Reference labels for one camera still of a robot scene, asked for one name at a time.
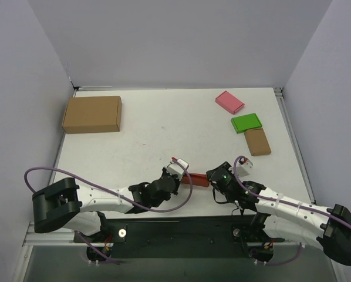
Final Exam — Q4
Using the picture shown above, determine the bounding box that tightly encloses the red paper box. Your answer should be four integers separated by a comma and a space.
181, 173, 210, 187

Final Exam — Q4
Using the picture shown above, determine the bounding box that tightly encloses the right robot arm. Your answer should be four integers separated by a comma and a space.
206, 162, 351, 266

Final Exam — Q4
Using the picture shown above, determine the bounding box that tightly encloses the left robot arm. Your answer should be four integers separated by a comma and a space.
32, 164, 184, 242

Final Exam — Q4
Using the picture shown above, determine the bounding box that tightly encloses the small brown cardboard box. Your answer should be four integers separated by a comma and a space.
244, 128, 272, 156

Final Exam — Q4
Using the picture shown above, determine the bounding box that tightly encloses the green paper box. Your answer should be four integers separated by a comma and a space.
231, 113, 262, 134

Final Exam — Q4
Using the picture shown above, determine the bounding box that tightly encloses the pink paper box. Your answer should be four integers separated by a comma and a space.
215, 90, 245, 115

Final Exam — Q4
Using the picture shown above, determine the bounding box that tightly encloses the large brown cardboard box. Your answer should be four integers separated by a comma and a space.
62, 96, 122, 134

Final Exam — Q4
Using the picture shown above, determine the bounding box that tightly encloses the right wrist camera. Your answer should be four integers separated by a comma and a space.
236, 157, 253, 178

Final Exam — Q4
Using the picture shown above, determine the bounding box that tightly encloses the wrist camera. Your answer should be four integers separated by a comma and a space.
166, 157, 189, 180
236, 157, 253, 178

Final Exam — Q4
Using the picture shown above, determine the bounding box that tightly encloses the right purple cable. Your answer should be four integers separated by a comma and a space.
232, 155, 351, 263

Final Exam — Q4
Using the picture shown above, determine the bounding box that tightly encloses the purple cable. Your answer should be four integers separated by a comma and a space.
232, 155, 351, 263
23, 161, 194, 213

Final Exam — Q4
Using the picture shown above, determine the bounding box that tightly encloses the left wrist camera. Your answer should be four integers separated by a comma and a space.
166, 157, 189, 180

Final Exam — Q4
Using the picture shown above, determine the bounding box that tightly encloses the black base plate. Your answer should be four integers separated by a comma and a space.
74, 215, 273, 260

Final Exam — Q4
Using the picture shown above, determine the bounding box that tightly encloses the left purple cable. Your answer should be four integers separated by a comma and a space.
23, 161, 194, 213

